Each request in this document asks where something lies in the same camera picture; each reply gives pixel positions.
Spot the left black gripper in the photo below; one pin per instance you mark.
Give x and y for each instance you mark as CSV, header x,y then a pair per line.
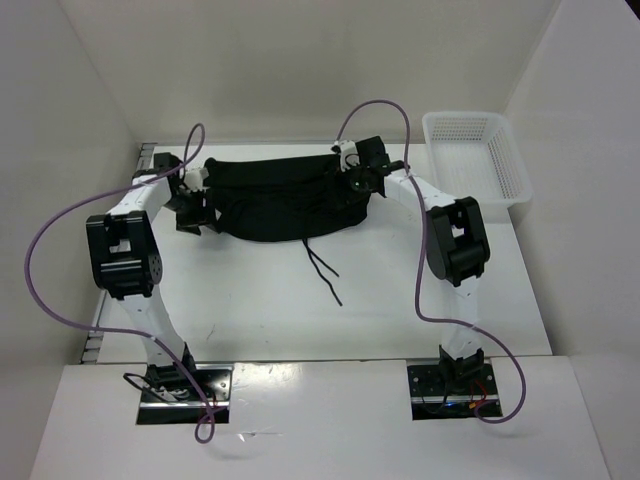
x,y
203,216

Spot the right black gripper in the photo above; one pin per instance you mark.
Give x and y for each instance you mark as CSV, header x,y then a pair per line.
x,y
355,168

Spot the black shorts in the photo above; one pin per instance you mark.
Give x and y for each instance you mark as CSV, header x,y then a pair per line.
x,y
285,200

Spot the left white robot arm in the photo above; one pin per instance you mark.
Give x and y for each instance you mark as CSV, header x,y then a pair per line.
x,y
168,355

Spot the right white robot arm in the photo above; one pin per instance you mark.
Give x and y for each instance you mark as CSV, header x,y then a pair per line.
x,y
454,247

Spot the white plastic basket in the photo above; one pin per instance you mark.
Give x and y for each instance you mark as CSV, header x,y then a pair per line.
x,y
475,154

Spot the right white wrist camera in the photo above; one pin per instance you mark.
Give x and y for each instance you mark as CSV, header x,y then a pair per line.
x,y
348,155

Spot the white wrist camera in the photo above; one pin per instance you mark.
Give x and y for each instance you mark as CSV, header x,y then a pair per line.
x,y
348,155
195,179

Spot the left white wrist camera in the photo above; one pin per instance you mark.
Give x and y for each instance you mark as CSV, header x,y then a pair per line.
x,y
195,179

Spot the aluminium table edge rail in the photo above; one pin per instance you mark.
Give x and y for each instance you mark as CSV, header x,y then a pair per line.
x,y
115,266

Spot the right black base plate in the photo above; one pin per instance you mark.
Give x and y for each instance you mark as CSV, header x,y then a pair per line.
x,y
432,398

